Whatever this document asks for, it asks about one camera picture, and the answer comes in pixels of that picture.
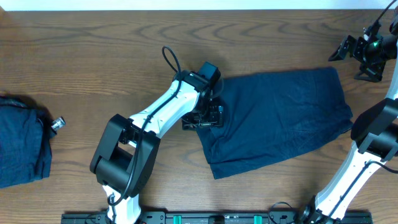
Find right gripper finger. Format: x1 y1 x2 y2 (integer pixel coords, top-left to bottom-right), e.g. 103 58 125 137
328 35 357 62
354 63 385 83

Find dark blue shorts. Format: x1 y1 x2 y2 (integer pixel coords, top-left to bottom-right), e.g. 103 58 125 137
197 67 353 179

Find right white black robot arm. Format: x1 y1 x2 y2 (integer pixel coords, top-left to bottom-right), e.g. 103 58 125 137
295 29 397 223

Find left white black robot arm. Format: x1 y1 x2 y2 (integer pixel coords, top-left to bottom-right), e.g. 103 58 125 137
90 68 223 223

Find silver garment tag clip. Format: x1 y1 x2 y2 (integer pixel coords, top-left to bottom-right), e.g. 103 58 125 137
51 116 66 132

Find folded dark blue garment pile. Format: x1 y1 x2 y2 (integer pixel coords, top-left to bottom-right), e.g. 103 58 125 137
1 96 56 189

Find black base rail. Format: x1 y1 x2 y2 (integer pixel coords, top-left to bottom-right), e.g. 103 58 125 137
61 210 373 224

